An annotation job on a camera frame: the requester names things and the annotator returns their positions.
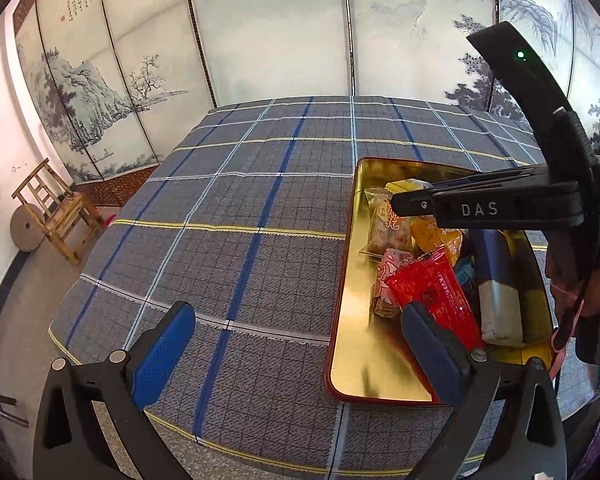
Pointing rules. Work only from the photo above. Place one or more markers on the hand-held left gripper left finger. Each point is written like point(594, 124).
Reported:
point(165, 350)

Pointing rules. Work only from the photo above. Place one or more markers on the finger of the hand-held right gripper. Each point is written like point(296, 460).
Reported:
point(412, 202)

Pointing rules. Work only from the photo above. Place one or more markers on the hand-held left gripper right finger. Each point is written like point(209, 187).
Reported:
point(430, 345)

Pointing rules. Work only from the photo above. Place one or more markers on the red snack packet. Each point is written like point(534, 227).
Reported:
point(440, 285)

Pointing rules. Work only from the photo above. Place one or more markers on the red and gold tin box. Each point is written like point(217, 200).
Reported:
point(370, 360)

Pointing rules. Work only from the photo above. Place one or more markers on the navy and pale snack packet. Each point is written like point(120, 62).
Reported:
point(500, 310)

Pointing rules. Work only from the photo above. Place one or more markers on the yellow snack packet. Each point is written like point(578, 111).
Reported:
point(405, 186)

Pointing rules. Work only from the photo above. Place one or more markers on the white pastry packet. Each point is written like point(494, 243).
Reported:
point(382, 225)

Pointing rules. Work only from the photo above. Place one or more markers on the orange snack packet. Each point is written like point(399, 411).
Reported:
point(435, 240)

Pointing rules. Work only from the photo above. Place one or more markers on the pink snack packet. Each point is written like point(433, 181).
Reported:
point(387, 280)

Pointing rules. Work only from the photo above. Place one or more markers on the teal wrapped candy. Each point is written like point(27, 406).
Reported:
point(464, 270)

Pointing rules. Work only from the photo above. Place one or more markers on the light wooden chair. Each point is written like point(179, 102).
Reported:
point(65, 210)

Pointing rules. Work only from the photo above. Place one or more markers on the round millstone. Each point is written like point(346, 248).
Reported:
point(25, 230)

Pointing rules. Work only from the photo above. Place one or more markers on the painted folding screen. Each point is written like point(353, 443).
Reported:
point(280, 35)

